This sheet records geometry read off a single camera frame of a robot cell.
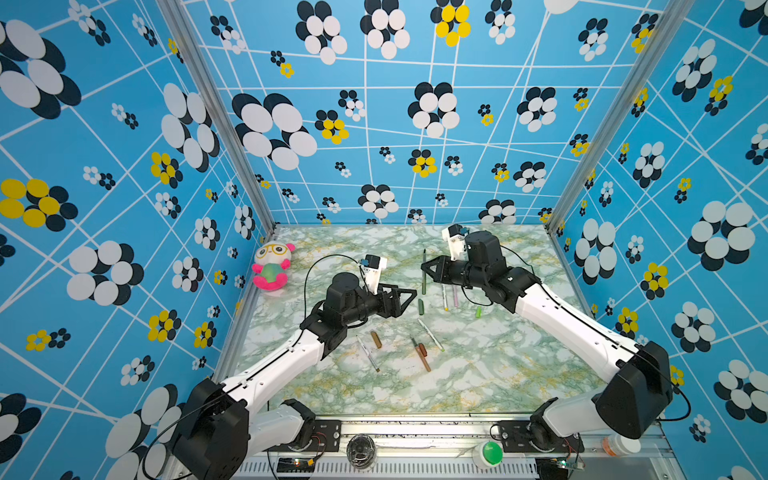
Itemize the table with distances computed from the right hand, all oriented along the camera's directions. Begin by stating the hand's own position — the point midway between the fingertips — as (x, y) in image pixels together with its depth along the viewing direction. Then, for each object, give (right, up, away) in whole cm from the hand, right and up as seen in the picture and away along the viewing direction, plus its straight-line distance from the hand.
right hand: (423, 266), depth 77 cm
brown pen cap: (-13, -23, +13) cm, 29 cm away
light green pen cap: (+20, -16, +19) cm, 32 cm away
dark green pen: (0, -2, -1) cm, 2 cm away
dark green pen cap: (+1, -14, +19) cm, 24 cm away
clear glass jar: (-15, -39, -14) cm, 44 cm away
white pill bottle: (+43, -41, -10) cm, 60 cm away
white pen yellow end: (+10, -15, +19) cm, 26 cm away
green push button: (+13, -40, -13) cm, 44 cm away
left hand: (-4, -6, -3) cm, 8 cm away
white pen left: (-15, -26, +10) cm, 32 cm away
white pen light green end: (+4, -22, +14) cm, 26 cm away
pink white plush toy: (-50, 0, +25) cm, 55 cm away
